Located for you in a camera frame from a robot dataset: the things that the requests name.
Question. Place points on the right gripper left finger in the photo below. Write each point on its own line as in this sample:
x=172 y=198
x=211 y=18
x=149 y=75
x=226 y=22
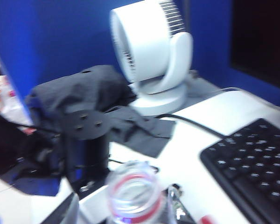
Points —
x=67 y=210

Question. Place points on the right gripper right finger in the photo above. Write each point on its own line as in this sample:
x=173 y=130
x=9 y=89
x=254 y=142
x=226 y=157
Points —
x=175 y=205

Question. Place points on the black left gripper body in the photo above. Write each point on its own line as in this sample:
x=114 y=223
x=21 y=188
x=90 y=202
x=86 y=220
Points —
x=88 y=179

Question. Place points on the red bottle cap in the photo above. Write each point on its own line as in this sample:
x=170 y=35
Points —
x=205 y=220

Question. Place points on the clear plastic water bottle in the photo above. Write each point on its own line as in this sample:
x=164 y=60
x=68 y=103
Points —
x=135 y=198

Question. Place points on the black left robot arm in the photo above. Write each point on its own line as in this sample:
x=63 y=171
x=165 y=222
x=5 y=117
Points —
x=91 y=151

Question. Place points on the white raised desk board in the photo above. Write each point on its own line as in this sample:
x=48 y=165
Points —
x=189 y=151

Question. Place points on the black computer keyboard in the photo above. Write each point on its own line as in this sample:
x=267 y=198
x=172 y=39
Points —
x=247 y=163

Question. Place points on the dark grey cloth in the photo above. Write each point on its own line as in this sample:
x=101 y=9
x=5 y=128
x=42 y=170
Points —
x=84 y=88

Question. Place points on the white red printed box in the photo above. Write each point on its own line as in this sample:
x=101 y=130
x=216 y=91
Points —
x=0 y=93

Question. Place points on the white desk fan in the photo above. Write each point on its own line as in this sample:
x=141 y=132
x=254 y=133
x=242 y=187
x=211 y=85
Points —
x=149 y=46

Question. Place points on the blue office partition panel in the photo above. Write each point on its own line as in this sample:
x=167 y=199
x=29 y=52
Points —
x=60 y=35

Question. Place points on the black computer monitor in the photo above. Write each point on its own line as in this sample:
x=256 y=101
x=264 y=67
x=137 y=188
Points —
x=259 y=35

